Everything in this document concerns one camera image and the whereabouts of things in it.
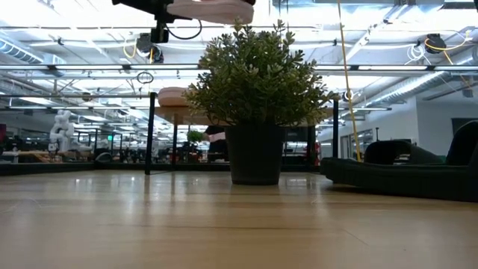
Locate long ceiling light fixture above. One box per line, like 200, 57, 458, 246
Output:
0, 93, 151, 99
0, 63, 478, 73

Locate black hanging cable loop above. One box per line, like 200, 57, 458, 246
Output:
136, 70, 155, 85

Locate black ceiling cable reel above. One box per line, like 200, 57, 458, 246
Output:
134, 32, 165, 64
424, 33, 448, 54

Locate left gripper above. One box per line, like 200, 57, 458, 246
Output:
111, 0, 257, 44

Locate wooden shelf black legs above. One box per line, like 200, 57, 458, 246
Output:
144, 92, 340, 176

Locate yellow hanging cable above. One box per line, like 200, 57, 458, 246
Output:
337, 0, 362, 162

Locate green potted plant black pot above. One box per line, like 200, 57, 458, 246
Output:
181, 17, 339, 187

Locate white humanoid robot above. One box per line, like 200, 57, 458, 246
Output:
49, 108, 76, 153

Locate black slide sandal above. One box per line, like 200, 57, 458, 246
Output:
364, 139, 447, 165
320, 120, 478, 203

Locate silver air duct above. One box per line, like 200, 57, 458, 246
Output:
367, 70, 449, 109
0, 37, 46, 65

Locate person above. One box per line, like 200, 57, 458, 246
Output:
203, 125, 228, 163

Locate small green background plant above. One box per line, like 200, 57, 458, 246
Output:
185, 129, 205, 146

